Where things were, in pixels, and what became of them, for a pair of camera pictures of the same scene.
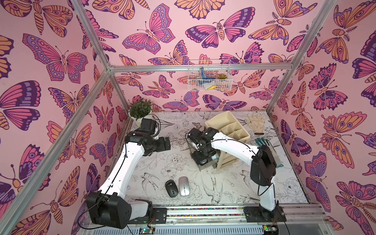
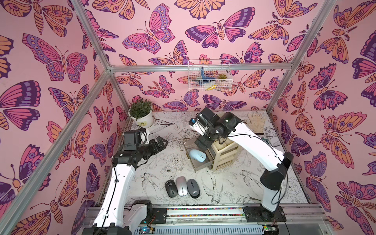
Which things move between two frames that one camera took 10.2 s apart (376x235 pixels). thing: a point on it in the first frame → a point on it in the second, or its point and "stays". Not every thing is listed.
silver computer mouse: [184, 186] stays
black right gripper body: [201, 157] → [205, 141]
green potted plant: [140, 107] stays
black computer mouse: [171, 188] stays
